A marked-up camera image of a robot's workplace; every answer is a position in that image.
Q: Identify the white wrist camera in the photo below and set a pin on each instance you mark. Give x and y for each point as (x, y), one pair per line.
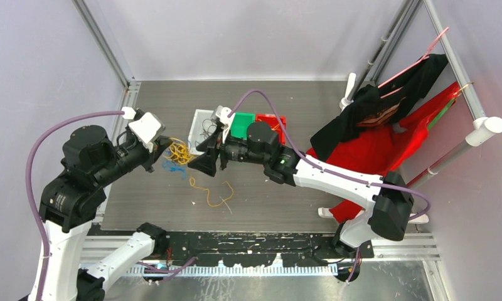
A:
(223, 118)
(147, 127)

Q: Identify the metal clothes rail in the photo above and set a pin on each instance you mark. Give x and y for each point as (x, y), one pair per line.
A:
(485, 127)

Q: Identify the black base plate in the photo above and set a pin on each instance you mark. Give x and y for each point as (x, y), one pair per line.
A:
(252, 249)

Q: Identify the pink hanger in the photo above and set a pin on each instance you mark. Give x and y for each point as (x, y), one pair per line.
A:
(421, 59)

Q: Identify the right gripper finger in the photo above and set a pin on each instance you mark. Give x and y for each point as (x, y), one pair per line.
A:
(206, 163)
(210, 141)

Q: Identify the white rack base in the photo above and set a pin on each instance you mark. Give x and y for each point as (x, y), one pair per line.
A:
(325, 213)

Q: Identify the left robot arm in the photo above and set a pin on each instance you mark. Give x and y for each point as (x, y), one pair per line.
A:
(68, 206)

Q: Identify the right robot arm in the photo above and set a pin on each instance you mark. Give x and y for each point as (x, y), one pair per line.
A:
(385, 203)

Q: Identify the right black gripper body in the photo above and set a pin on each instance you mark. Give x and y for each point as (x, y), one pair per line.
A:
(223, 148)

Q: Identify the red shirt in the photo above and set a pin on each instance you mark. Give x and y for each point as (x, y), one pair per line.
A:
(383, 149)

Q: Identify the white rack post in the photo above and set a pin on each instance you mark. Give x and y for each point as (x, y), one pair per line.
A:
(346, 100)

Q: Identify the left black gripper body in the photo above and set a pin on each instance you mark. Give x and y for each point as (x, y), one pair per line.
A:
(149, 157)

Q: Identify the green hanger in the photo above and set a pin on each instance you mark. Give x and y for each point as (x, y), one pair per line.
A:
(448, 105)

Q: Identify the black shirt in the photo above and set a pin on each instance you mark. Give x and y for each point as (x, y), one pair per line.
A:
(374, 106)

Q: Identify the red plastic bin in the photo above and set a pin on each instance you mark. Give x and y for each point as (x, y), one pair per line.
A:
(274, 124)

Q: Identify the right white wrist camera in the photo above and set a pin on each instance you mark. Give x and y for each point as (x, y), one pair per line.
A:
(223, 118)

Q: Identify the white plastic bin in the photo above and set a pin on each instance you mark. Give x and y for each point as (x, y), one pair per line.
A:
(201, 128)

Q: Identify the green plastic bin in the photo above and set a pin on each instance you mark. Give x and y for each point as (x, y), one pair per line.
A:
(240, 124)

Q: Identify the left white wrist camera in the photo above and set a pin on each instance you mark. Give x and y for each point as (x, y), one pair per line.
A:
(147, 127)

